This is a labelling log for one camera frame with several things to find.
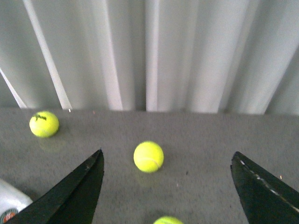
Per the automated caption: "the white pleated curtain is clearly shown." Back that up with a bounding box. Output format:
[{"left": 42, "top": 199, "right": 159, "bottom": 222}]
[{"left": 0, "top": 0, "right": 299, "bottom": 115}]

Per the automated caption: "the far Wilson 3 tennis ball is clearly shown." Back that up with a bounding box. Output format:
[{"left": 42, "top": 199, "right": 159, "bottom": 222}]
[{"left": 29, "top": 111, "right": 59, "bottom": 138}]

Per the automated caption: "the clear Wilson tennis ball can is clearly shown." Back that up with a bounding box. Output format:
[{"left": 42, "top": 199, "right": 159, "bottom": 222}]
[{"left": 0, "top": 179, "right": 33, "bottom": 224}]

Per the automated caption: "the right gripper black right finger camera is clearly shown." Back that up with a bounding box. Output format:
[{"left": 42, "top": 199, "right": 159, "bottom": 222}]
[{"left": 230, "top": 151, "right": 299, "bottom": 224}]

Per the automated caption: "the Roland Garros tennis ball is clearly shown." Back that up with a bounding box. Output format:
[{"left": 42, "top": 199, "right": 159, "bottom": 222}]
[{"left": 153, "top": 216, "right": 183, "bottom": 224}]

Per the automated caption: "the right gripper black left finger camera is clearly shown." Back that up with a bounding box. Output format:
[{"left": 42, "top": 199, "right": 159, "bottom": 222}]
[{"left": 8, "top": 150, "right": 104, "bottom": 224}]

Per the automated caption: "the yellow tennis ball right edge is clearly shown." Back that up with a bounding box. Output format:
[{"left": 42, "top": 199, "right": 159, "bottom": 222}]
[{"left": 133, "top": 141, "right": 164, "bottom": 173}]

